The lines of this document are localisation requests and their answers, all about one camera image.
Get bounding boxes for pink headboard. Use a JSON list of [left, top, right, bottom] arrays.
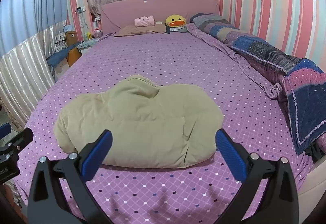
[[101, 0, 220, 34]]

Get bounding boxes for beige puffer jacket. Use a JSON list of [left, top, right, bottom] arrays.
[[54, 75, 224, 169]]

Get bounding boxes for blue cloth on cabinet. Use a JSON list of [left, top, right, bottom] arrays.
[[47, 45, 76, 68]]

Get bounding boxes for orange bedside cabinet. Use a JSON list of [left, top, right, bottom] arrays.
[[66, 47, 82, 67]]

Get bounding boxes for silver striped curtain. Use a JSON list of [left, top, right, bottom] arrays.
[[1, 20, 66, 129]]

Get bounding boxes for yellow duck plush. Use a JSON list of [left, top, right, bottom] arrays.
[[165, 14, 186, 28]]

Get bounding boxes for patchwork quilt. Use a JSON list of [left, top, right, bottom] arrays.
[[190, 13, 325, 154]]

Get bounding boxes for brown storage box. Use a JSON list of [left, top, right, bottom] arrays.
[[65, 31, 78, 47]]

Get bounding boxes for purple dotted bed sheet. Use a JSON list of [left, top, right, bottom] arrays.
[[15, 23, 326, 224]]

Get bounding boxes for brown pillow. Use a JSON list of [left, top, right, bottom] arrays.
[[114, 24, 170, 37]]

